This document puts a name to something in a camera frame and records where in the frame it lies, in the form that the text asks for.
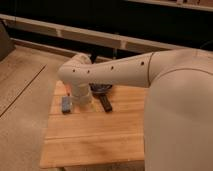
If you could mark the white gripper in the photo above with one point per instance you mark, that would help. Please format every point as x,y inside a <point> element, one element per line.
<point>81,94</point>

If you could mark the black eraser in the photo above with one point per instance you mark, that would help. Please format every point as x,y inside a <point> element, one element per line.
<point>105,103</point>

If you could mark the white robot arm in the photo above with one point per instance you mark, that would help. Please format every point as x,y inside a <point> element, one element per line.
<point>178,111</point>

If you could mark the dark ceramic bowl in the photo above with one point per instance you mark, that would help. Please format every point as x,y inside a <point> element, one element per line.
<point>100,88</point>

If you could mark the red marker pen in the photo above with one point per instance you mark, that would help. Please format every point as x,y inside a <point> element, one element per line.
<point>68,90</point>

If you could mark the blue sponge block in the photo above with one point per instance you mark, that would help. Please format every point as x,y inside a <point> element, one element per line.
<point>66,104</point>

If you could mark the wooden table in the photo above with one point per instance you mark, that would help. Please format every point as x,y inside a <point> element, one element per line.
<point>89,136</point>

